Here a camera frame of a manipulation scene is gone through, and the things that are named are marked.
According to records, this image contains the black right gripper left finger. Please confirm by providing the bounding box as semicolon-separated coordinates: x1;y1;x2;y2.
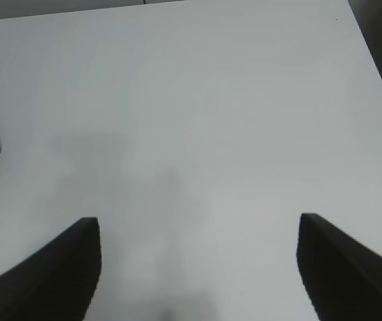
0;217;102;320

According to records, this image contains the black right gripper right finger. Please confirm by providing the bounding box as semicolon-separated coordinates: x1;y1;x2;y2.
296;213;382;320

